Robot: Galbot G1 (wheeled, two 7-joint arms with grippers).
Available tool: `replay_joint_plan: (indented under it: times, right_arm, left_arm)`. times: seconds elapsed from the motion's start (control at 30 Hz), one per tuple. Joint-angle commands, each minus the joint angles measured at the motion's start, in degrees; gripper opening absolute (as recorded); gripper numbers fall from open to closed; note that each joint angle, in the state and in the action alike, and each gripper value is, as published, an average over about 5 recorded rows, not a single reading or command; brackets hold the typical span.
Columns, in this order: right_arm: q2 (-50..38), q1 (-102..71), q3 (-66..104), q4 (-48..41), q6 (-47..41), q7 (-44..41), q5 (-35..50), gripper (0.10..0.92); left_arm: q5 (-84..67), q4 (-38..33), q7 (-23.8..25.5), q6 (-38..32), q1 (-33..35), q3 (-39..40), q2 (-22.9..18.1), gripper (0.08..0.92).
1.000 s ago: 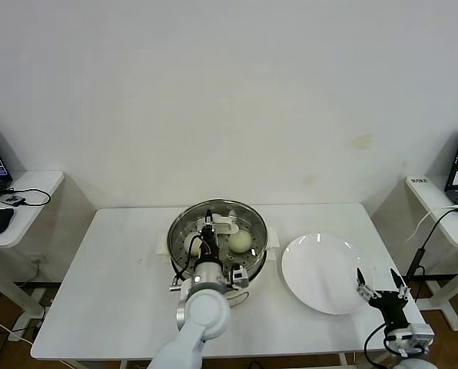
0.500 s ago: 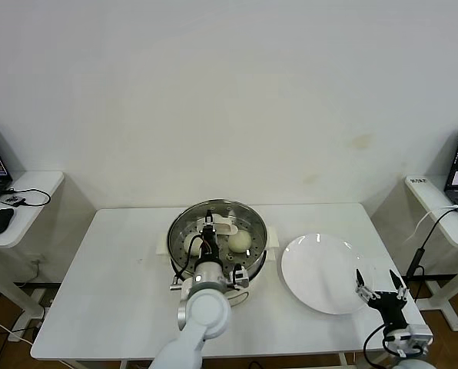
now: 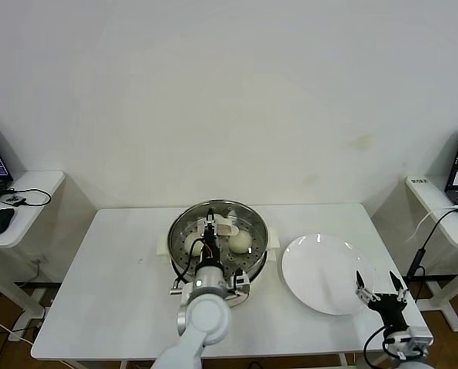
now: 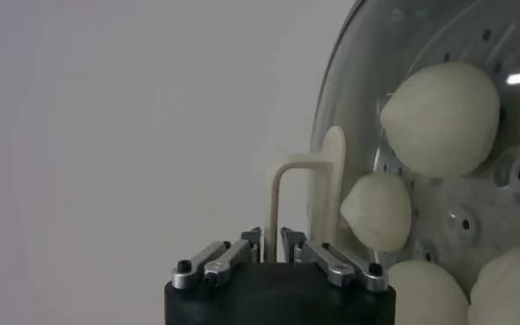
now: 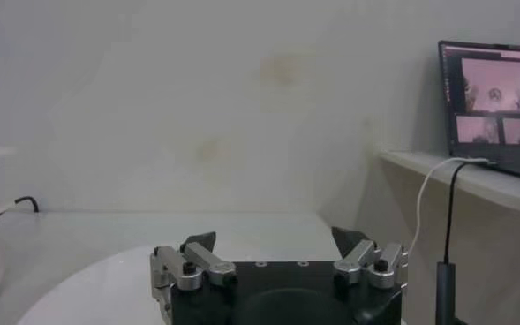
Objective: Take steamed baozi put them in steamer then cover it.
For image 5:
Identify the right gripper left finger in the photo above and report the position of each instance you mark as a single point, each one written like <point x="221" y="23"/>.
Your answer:
<point x="206" y="260"/>

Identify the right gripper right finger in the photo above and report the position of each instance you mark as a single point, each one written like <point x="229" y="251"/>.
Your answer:
<point x="356" y="260"/>

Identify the round white plate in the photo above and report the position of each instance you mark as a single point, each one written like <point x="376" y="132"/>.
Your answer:
<point x="109" y="291"/>

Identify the grey laptop showing camera views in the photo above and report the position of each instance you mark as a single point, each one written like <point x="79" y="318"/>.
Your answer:
<point x="493" y="88"/>

